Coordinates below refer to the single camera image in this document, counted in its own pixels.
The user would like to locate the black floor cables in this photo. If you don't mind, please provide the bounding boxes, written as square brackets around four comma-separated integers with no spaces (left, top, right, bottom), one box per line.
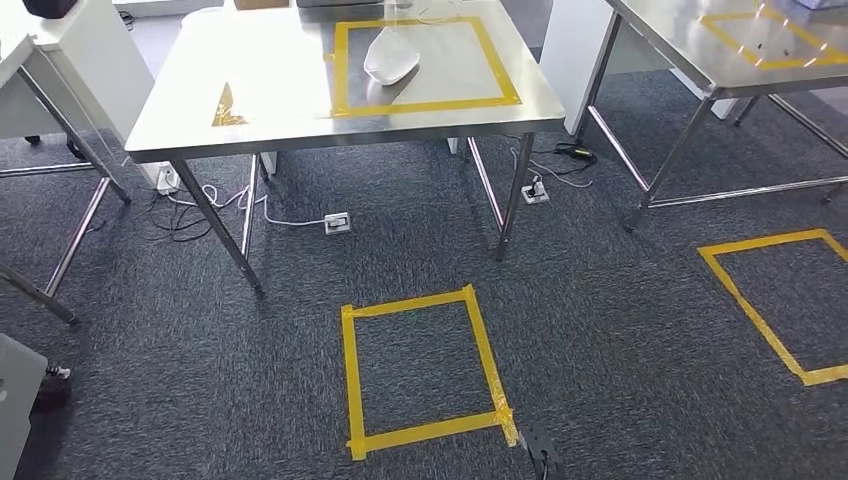
[135,188,213,243]

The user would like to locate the white curved plastic part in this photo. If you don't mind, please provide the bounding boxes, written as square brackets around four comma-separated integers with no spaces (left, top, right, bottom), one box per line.
[362,26,422,87]

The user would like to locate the large yellow tape rectangle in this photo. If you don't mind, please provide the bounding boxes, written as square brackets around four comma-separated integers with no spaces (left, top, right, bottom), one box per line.
[329,16,523,121]

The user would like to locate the white cabinet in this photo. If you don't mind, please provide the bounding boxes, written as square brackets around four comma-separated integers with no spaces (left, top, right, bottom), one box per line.
[0,0,180,193]

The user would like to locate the torn yellow tape scrap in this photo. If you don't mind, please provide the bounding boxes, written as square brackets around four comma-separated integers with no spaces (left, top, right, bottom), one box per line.
[211,82,248,128]

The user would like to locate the white power strip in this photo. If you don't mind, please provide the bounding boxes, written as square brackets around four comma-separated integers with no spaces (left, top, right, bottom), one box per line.
[155,162,181,197]

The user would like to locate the white side panel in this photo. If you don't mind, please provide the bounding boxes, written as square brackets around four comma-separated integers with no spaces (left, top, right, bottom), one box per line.
[539,0,740,137]

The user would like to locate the grey mobile base with column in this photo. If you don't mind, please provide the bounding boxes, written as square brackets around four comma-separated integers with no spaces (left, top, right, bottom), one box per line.
[0,333,73,480]

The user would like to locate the stainless steel table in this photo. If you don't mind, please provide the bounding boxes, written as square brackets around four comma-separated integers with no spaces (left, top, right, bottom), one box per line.
[0,33,134,326]
[574,0,848,233]
[124,0,566,293]

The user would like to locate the black robot foot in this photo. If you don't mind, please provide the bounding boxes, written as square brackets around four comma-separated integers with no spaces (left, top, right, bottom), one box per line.
[519,427,566,480]

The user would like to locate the white power cable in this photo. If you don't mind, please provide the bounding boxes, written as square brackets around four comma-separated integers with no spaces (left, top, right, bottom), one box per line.
[165,182,327,228]
[510,146,594,190]

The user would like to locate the black box object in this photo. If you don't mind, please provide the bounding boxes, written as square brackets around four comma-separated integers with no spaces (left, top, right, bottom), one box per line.
[23,0,79,20]

